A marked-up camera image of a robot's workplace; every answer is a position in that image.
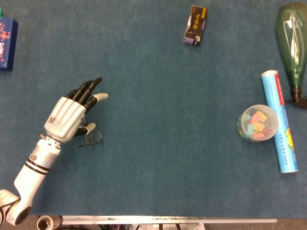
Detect aluminium table edge rail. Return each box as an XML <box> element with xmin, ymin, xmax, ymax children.
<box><xmin>61</xmin><ymin>215</ymin><xmax>278</xmax><ymax>225</ymax></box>

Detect blue felt table cloth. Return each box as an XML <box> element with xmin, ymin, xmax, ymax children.
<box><xmin>0</xmin><ymin>0</ymin><xmax>307</xmax><ymax>219</ymax></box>

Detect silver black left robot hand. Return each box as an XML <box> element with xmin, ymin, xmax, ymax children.
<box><xmin>43</xmin><ymin>77</ymin><xmax>109</xmax><ymax>144</ymax></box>

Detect clear tub of binder clips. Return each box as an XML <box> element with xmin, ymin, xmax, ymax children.
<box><xmin>236</xmin><ymin>104</ymin><xmax>279</xmax><ymax>143</ymax></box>

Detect dark blue patterned box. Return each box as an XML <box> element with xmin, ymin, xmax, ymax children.
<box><xmin>0</xmin><ymin>18</ymin><xmax>19</xmax><ymax>71</ymax></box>

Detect black purple ink box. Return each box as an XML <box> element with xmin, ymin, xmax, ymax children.
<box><xmin>183</xmin><ymin>4</ymin><xmax>209</xmax><ymax>46</ymax></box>

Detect blue cling wrap roll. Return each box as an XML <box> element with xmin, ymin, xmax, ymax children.
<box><xmin>261</xmin><ymin>69</ymin><xmax>299</xmax><ymax>173</ymax></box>

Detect brown cardboard tape roll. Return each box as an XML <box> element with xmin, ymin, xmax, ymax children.
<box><xmin>36</xmin><ymin>215</ymin><xmax>63</xmax><ymax>230</ymax></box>

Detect green glass spray bottle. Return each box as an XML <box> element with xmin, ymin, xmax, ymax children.
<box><xmin>275</xmin><ymin>2</ymin><xmax>307</xmax><ymax>108</ymax></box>

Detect thin black metal eyeglasses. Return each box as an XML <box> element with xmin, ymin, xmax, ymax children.
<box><xmin>77</xmin><ymin>127</ymin><xmax>104</xmax><ymax>148</ymax></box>

